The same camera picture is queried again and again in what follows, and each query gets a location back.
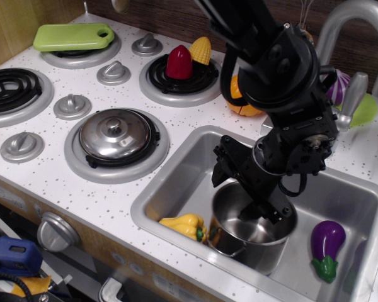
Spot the silver oven door handle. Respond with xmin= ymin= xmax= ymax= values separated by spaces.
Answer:
xmin=98 ymin=277 xmax=124 ymax=302

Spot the stainless steel pot lid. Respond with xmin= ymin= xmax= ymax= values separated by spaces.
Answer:
xmin=79 ymin=108 xmax=156 ymax=161

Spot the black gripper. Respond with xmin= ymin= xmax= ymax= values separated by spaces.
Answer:
xmin=212 ymin=135 xmax=294 ymax=224

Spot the blue clamp tool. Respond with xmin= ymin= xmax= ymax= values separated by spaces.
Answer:
xmin=0 ymin=236 xmax=43 ymax=277

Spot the black coil burner back right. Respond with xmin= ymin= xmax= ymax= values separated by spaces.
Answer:
xmin=147 ymin=55 xmax=219 ymax=94

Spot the orange toy pumpkin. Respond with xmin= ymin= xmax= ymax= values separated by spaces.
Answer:
xmin=226 ymin=75 xmax=264 ymax=116

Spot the black coil burner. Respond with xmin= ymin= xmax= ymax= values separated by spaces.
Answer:
xmin=147 ymin=55 xmax=219 ymax=94
xmin=0 ymin=68 xmax=42 ymax=113

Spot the silver stove knob back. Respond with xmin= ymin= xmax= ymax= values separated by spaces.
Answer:
xmin=131 ymin=33 xmax=163 ymax=57

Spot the silver stove knob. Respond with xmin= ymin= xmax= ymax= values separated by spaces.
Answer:
xmin=54 ymin=94 xmax=92 ymax=120
xmin=96 ymin=60 xmax=131 ymax=86
xmin=131 ymin=33 xmax=163 ymax=57
xmin=0 ymin=132 xmax=45 ymax=164

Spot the green plastic cutting board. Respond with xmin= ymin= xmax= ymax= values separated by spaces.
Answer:
xmin=33 ymin=23 xmax=115 ymax=52

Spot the silver stove knob middle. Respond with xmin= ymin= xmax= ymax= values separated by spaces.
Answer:
xmin=96 ymin=60 xmax=131 ymax=86

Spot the purple toy eggplant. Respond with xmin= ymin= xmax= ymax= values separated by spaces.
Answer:
xmin=310 ymin=220 xmax=346 ymax=284

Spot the silver oven dial knob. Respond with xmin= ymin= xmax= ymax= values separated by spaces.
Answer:
xmin=37 ymin=212 xmax=80 ymax=252

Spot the black coil burner left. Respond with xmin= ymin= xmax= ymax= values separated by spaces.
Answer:
xmin=0 ymin=68 xmax=42 ymax=113

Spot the green toy leaf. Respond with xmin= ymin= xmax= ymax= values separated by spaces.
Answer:
xmin=332 ymin=94 xmax=378 ymax=132

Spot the silver stove knob centre left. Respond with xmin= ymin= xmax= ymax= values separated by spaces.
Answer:
xmin=54 ymin=94 xmax=92 ymax=120

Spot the silver toy faucet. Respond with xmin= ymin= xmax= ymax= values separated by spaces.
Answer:
xmin=260 ymin=0 xmax=378 ymax=139

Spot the yellow toy corn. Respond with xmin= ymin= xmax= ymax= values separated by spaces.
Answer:
xmin=189 ymin=36 xmax=211 ymax=65

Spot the purple white toy vegetable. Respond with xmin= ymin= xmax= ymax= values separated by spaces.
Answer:
xmin=326 ymin=69 xmax=351 ymax=106

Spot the yellow toy bell pepper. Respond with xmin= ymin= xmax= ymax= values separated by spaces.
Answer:
xmin=159 ymin=213 xmax=207 ymax=243

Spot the hanging metal strainer spoon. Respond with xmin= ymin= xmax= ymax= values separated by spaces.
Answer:
xmin=298 ymin=0 xmax=314 ymax=45

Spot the red toy pepper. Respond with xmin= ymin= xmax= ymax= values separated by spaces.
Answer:
xmin=165 ymin=45 xmax=193 ymax=80

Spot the silver stove knob front left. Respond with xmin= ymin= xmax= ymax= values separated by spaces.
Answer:
xmin=0 ymin=132 xmax=45 ymax=164

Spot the silver sink basin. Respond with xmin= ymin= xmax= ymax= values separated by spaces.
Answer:
xmin=131 ymin=126 xmax=378 ymax=301

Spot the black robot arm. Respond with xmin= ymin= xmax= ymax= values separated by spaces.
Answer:
xmin=198 ymin=1 xmax=338 ymax=223

